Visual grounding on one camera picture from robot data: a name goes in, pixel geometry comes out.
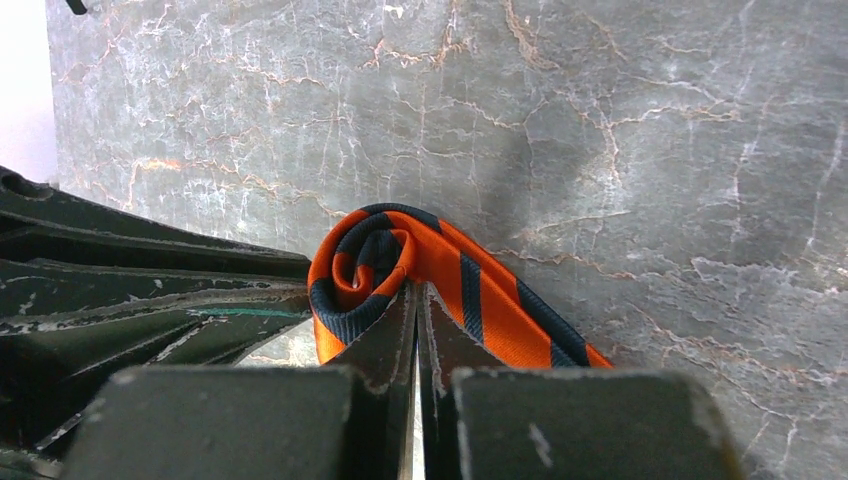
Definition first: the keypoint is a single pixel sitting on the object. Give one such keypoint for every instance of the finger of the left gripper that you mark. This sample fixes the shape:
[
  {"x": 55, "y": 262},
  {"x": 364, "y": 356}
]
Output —
[
  {"x": 66, "y": 330},
  {"x": 40, "y": 223}
]

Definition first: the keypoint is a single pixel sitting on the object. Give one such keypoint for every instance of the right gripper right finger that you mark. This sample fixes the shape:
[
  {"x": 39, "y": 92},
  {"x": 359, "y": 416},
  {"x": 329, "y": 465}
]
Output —
[{"x": 484, "y": 420}]

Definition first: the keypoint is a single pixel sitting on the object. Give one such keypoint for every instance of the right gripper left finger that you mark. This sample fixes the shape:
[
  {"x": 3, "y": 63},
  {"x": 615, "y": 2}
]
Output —
[{"x": 348, "y": 419}]

